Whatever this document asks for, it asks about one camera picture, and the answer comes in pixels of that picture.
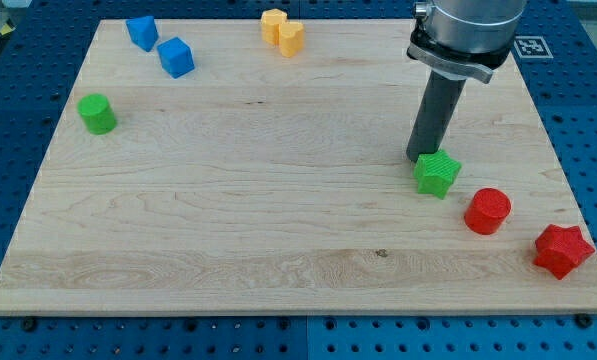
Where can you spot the white fiducial marker tag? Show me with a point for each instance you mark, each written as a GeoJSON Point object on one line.
{"type": "Point", "coordinates": [532, 47]}

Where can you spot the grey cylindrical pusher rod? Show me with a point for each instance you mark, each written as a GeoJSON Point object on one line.
{"type": "Point", "coordinates": [435, 112]}

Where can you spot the red cylinder block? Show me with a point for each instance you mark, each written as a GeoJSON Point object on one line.
{"type": "Point", "coordinates": [487, 211]}

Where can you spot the wooden board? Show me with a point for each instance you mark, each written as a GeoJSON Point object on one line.
{"type": "Point", "coordinates": [263, 185]}

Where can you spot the green cylinder block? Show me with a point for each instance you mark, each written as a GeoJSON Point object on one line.
{"type": "Point", "coordinates": [96, 113]}

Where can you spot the red star block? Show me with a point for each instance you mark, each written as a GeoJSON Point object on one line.
{"type": "Point", "coordinates": [560, 250]}

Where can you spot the yellow hexagon block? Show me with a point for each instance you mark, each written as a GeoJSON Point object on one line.
{"type": "Point", "coordinates": [270, 22]}

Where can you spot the blue cube block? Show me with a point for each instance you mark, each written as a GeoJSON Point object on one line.
{"type": "Point", "coordinates": [176, 57]}

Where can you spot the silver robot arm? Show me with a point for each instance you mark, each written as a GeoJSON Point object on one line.
{"type": "Point", "coordinates": [463, 39]}

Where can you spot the green star block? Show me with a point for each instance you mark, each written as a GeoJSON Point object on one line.
{"type": "Point", "coordinates": [435, 173]}

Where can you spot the yellow heart block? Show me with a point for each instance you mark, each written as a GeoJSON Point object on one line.
{"type": "Point", "coordinates": [291, 38]}

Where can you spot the blue triangular block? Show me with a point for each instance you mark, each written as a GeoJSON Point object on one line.
{"type": "Point", "coordinates": [143, 32]}

